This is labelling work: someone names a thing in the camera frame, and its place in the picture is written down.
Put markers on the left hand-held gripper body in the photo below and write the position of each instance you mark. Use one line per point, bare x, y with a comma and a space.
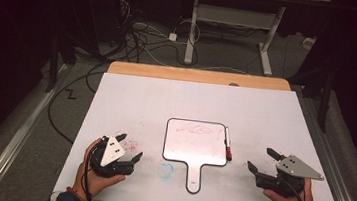
112, 152

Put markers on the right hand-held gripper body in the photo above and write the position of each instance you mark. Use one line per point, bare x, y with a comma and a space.
293, 168

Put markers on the red whiteboard marker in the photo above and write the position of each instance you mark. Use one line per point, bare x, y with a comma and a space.
228, 146

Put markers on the white paddle whiteboard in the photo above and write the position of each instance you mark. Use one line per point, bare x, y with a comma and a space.
195, 146

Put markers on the person's left hand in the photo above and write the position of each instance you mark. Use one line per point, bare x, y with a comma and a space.
91, 182

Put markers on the white table cover board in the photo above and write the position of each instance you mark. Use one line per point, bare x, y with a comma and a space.
152, 104

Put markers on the black stand leg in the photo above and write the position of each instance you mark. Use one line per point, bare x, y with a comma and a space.
52, 67
325, 102

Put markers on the grey table grommet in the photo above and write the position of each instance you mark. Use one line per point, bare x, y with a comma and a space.
233, 84

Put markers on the wooden table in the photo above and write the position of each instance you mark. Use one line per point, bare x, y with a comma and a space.
186, 74

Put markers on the white power adapter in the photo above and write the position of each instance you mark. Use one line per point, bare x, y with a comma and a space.
172, 37

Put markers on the small white box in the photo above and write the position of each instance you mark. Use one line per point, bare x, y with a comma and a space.
308, 42

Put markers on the metal floor rail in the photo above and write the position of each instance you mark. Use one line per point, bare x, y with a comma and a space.
14, 143
331, 153

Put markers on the white desk frame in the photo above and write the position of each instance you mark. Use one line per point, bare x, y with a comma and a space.
192, 31

